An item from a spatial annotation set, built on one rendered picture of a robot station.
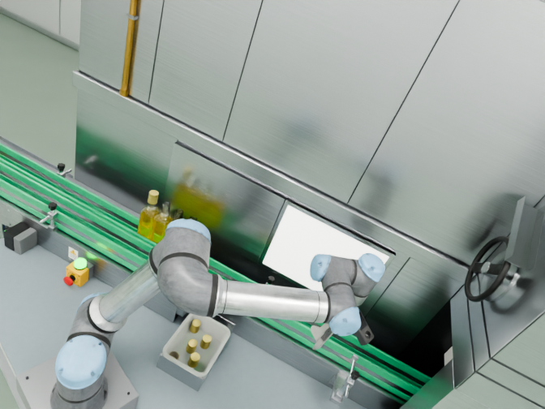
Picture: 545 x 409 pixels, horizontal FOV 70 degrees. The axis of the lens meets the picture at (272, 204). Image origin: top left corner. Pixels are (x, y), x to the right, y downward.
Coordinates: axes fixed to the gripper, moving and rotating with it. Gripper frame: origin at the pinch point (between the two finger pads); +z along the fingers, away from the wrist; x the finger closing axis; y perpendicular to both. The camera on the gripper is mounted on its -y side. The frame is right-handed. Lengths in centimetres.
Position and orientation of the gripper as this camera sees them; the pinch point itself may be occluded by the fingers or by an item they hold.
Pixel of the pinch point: (328, 340)
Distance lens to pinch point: 132.3
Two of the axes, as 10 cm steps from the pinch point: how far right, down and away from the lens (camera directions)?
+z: -3.1, 7.6, 5.8
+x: -7.0, 2.3, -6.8
